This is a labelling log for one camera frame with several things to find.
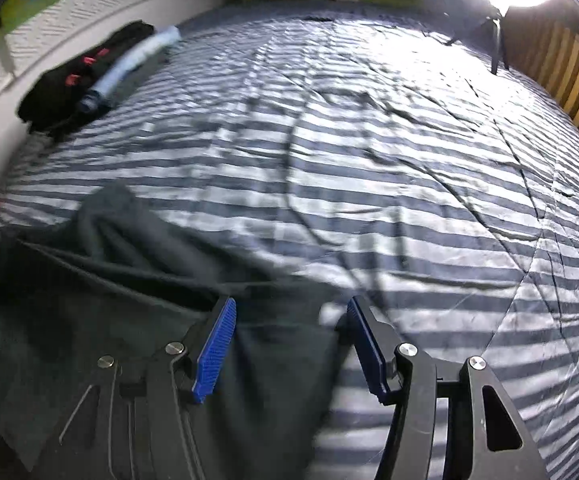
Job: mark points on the black mini tripod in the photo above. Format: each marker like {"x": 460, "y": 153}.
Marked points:
{"x": 495, "y": 45}

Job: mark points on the wooden slat bed rail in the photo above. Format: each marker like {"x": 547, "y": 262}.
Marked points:
{"x": 569, "y": 70}

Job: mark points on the folded black garment pink marks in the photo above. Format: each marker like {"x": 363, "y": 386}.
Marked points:
{"x": 69, "y": 90}

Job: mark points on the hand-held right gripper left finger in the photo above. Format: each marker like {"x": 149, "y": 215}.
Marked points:
{"x": 214, "y": 350}

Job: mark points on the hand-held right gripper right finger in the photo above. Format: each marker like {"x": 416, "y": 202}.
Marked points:
{"x": 369, "y": 350}

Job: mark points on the striped bed quilt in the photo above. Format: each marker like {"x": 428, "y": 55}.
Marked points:
{"x": 369, "y": 185}

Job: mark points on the dark pants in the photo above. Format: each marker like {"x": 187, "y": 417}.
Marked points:
{"x": 119, "y": 270}

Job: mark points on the folded grey garment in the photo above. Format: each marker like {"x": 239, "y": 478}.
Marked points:
{"x": 142, "y": 79}

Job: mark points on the folded light blue garment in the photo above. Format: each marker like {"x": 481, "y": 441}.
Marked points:
{"x": 129, "y": 57}

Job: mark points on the black and white curved pole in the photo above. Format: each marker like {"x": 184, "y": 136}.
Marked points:
{"x": 4, "y": 55}

